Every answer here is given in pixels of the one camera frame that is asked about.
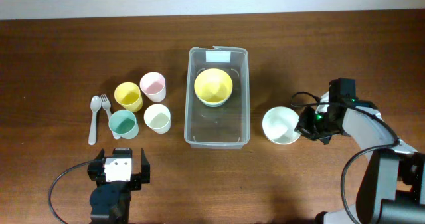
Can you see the pink plastic cup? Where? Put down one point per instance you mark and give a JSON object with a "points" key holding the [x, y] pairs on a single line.
{"points": [[153, 85]]}

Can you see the yellow plastic cup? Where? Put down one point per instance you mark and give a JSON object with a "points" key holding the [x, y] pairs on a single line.
{"points": [[128, 95]]}

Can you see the grey plastic spoon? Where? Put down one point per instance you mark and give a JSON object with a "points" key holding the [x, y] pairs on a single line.
{"points": [[95, 105]]}

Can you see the white plastic bowl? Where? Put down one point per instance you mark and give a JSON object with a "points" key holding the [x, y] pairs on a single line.
{"points": [[279, 125]]}

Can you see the white plastic cup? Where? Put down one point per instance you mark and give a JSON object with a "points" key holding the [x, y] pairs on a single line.
{"points": [[158, 118]]}

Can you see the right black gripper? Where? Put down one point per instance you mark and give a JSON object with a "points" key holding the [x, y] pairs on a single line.
{"points": [[303, 127]]}

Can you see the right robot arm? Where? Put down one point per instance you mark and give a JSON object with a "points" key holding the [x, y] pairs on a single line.
{"points": [[392, 189]]}

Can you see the green plastic cup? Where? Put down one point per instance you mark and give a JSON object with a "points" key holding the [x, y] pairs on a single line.
{"points": [[123, 123]]}

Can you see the clear plastic storage container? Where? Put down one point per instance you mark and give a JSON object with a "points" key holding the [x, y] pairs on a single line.
{"points": [[226, 126]]}

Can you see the green plastic bowl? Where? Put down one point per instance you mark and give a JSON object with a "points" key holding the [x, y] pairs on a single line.
{"points": [[214, 104]]}

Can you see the grey plastic fork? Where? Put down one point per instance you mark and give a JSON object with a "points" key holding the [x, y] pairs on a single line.
{"points": [[106, 105]]}

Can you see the yellow plastic bowl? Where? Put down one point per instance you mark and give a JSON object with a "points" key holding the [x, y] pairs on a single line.
{"points": [[213, 85]]}

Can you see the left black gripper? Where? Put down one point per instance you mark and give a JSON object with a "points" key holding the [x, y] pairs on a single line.
{"points": [[94, 170]]}

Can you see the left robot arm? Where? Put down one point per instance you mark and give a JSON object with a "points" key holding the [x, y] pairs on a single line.
{"points": [[110, 203]]}

